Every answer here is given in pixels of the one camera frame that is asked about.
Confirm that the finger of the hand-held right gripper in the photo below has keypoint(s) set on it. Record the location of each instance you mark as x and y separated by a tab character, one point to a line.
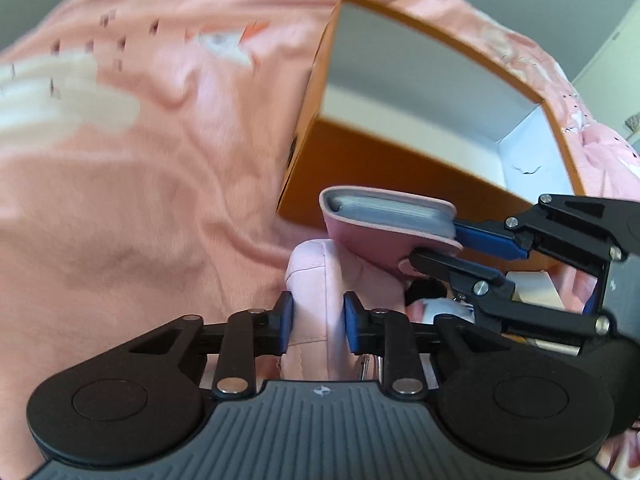
450	270
490	240

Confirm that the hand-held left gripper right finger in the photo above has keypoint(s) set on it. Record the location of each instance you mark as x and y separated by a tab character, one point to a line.
352	328

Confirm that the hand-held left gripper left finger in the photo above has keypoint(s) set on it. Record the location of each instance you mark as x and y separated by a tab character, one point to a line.
285	321

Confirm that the black and white plush toy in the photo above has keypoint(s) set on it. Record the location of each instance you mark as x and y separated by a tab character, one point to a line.
435	307

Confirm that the light pink pouch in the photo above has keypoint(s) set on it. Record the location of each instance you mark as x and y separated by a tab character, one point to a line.
315	285

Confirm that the white box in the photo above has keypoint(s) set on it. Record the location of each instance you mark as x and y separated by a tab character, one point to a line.
527	287

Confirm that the pink card holder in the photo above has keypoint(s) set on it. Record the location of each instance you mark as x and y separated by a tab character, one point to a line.
370	240

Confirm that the orange cardboard box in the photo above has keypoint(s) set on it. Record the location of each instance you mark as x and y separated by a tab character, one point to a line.
390	160

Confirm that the pink printed blanket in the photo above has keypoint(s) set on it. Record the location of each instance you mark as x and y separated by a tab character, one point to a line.
150	170

